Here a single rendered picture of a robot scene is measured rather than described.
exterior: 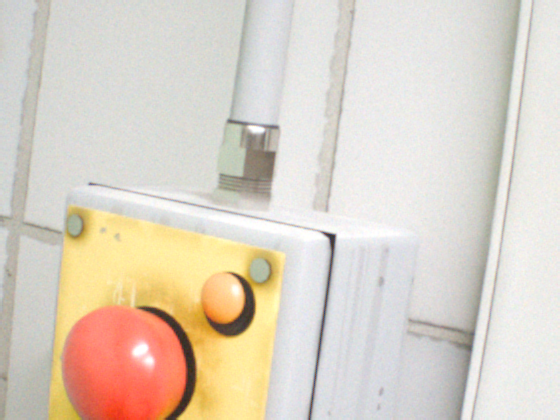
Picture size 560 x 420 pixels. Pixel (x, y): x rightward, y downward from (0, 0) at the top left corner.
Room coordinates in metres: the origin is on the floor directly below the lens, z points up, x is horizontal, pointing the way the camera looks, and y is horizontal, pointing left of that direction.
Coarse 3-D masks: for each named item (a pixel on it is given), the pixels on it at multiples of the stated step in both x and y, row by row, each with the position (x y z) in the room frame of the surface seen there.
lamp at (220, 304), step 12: (216, 276) 0.36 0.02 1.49; (228, 276) 0.36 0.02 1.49; (204, 288) 0.36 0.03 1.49; (216, 288) 0.36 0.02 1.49; (228, 288) 0.35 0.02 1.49; (240, 288) 0.35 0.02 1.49; (204, 300) 0.36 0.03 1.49; (216, 300) 0.35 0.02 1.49; (228, 300) 0.35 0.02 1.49; (240, 300) 0.35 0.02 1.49; (216, 312) 0.36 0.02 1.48; (228, 312) 0.35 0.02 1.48; (240, 312) 0.35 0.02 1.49
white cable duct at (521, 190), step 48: (528, 0) 0.38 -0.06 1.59; (528, 48) 0.38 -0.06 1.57; (528, 96) 0.37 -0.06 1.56; (528, 144) 0.37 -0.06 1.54; (528, 192) 0.37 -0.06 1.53; (528, 240) 0.37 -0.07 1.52; (528, 288) 0.37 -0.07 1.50; (480, 336) 0.38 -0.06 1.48; (528, 336) 0.37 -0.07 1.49; (480, 384) 0.38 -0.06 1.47; (528, 384) 0.37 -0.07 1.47
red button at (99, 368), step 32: (96, 320) 0.36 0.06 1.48; (128, 320) 0.36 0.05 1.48; (160, 320) 0.37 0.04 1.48; (64, 352) 0.37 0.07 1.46; (96, 352) 0.35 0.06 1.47; (128, 352) 0.35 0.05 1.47; (160, 352) 0.35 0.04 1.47; (64, 384) 0.37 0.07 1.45; (96, 384) 0.35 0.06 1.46; (128, 384) 0.35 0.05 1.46; (160, 384) 0.35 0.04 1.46; (96, 416) 0.35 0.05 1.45; (128, 416) 0.35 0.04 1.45; (160, 416) 0.36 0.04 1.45
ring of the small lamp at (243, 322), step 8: (232, 272) 0.36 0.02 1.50; (240, 280) 0.36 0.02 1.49; (248, 288) 0.36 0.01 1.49; (248, 296) 0.36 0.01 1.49; (248, 304) 0.36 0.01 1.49; (256, 304) 0.36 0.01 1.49; (248, 312) 0.36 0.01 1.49; (208, 320) 0.36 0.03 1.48; (240, 320) 0.36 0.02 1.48; (248, 320) 0.36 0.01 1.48; (216, 328) 0.36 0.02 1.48; (224, 328) 0.36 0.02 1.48; (232, 328) 0.36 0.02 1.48; (240, 328) 0.36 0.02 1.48
